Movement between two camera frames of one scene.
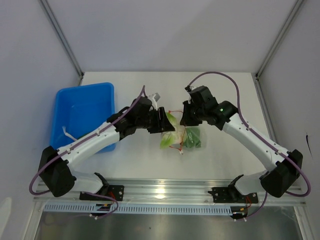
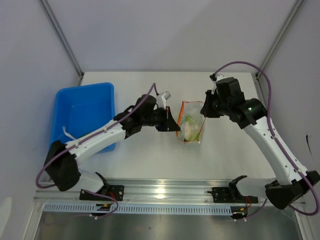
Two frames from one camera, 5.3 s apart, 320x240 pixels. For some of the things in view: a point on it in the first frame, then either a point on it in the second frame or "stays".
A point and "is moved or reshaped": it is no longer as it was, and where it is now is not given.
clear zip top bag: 183,137 is moved or reshaped
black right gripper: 186,121 → 210,96
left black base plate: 116,191 stays
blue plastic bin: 79,109 stays
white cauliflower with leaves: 175,137 → 191,129
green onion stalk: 68,134 stays
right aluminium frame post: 260,71 stays
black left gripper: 165,125 stays
